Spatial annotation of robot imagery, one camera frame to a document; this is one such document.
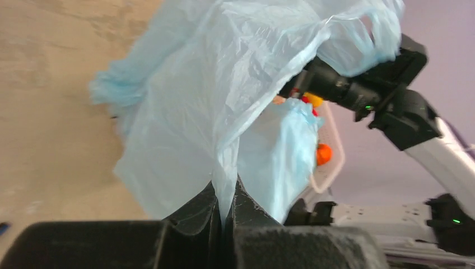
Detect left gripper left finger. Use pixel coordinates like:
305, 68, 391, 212
1, 185, 221, 268

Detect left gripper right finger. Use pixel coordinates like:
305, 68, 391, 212
224, 181, 389, 269

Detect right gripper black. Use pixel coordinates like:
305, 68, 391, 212
278, 35, 428, 112

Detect light blue printed plastic bag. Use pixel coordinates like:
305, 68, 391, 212
90, 1, 404, 223

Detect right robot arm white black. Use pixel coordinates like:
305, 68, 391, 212
279, 35, 474, 257

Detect small orange fake fruit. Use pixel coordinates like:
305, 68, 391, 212
316, 143, 333, 166

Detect white plastic basket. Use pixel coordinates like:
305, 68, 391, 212
272, 97, 347, 194

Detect aluminium frame rail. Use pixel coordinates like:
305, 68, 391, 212
378, 236, 474, 268

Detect blue handled pliers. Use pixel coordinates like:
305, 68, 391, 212
0, 222, 10, 235

